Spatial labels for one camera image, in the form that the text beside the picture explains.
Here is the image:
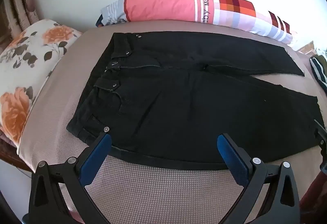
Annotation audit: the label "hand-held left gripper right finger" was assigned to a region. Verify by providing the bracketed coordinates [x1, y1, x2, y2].
[217, 133, 300, 224]

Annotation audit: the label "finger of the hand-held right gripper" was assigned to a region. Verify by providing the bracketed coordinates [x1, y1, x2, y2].
[314, 119, 327, 158]

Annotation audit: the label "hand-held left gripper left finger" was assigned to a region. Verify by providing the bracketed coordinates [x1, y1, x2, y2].
[27, 127, 113, 224]

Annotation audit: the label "black pants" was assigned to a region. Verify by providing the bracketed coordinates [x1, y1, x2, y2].
[66, 31, 325, 171]

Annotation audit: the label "dark striped garment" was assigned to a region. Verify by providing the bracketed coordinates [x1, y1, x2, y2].
[310, 56, 327, 90]

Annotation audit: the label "floral pillow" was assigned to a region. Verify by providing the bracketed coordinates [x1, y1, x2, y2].
[0, 19, 83, 149]

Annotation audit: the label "pink patchwork pillow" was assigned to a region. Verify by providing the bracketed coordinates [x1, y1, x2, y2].
[96, 0, 298, 47]

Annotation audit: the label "brown patterned curtain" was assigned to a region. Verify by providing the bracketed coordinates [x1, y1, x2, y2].
[7, 0, 39, 44]

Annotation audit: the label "wooden bed frame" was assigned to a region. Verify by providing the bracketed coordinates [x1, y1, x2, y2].
[299, 168, 327, 215]

